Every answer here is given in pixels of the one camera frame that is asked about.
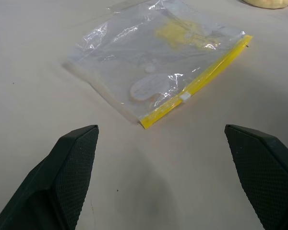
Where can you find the pale yellow round object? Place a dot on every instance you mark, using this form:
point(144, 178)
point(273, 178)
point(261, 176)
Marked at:
point(266, 3)

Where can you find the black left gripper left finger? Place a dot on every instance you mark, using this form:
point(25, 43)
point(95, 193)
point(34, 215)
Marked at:
point(62, 182)

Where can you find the clear zip bag yellow strip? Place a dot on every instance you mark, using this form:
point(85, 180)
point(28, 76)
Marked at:
point(134, 55)

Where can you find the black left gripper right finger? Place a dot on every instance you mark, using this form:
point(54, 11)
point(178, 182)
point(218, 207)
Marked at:
point(266, 172)

